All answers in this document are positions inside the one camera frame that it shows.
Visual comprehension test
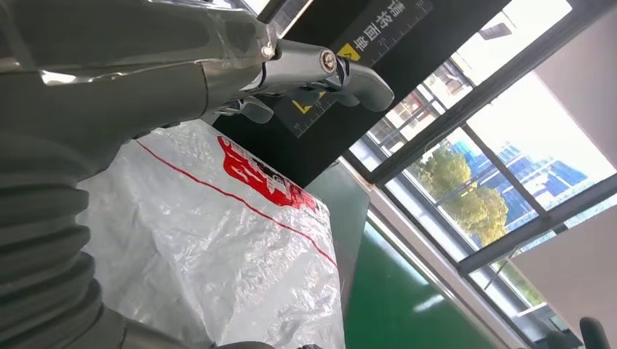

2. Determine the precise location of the large metal-framed window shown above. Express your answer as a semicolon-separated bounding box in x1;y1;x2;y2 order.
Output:
337;0;617;349

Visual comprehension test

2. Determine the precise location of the black office chair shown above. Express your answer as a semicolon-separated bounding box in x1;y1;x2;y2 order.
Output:
546;316;617;349

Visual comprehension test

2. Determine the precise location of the grey plastic courier package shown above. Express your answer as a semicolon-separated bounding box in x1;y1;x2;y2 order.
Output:
76;119;346;349

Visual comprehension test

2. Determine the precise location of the grey weighing platform with ruler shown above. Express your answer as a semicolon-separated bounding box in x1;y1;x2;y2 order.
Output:
305;161;371;316

